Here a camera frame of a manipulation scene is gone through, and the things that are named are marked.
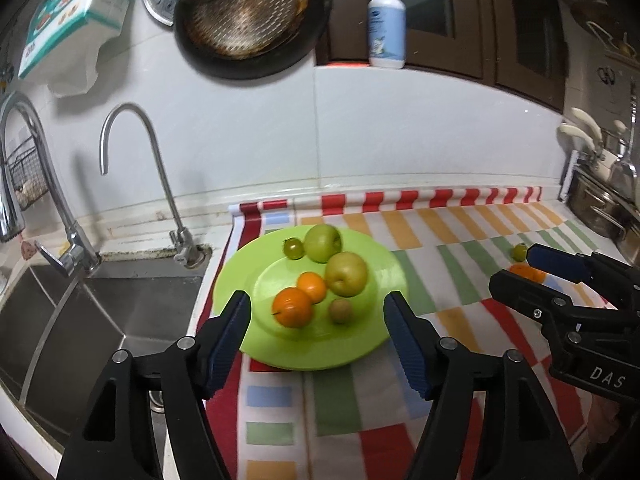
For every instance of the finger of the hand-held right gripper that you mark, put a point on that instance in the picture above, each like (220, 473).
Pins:
(520, 292)
(555, 262)

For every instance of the yellow-green apple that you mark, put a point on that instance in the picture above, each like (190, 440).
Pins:
(346, 273)

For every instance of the orange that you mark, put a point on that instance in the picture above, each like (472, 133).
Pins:
(293, 306)
(530, 274)
(311, 286)

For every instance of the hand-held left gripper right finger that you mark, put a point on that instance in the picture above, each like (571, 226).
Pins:
(407, 345)

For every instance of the golden perforated strainer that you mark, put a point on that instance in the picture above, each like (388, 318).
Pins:
(250, 25)

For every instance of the chrome pull-down faucet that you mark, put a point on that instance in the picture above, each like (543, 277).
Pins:
(60, 210)

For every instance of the small green tomato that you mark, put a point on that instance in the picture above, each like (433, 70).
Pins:
(520, 251)
(293, 248)

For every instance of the chrome gooseneck faucet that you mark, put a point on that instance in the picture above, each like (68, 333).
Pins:
(160, 180)

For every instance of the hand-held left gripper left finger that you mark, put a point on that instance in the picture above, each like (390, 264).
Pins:
(227, 345)

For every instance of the teal white tissue pack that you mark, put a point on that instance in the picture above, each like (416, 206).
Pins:
(70, 5)

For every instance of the striped colourful tablecloth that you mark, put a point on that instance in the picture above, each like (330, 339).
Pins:
(475, 260)

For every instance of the green apple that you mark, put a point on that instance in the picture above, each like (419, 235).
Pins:
(323, 243)

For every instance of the person's right hand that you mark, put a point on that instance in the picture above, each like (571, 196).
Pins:
(605, 417)

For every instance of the black scissors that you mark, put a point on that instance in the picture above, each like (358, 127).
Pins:
(607, 75)

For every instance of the brown kiwi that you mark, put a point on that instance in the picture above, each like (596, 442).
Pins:
(340, 310)

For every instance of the stainless steel sink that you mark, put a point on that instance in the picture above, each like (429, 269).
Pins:
(100, 320)

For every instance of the stainless steel pot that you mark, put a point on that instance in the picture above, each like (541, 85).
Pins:
(595, 205)

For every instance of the metal ladle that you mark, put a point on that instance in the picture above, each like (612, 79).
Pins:
(625, 175)

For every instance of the dark brown window frame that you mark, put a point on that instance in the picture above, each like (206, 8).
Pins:
(475, 20)

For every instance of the green plate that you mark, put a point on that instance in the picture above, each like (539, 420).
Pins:
(365, 320)

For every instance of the white blue soap dispenser bottle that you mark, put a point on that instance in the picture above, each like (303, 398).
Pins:
(386, 25)

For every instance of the black frying pan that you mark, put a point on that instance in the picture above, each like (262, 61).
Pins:
(300, 55)

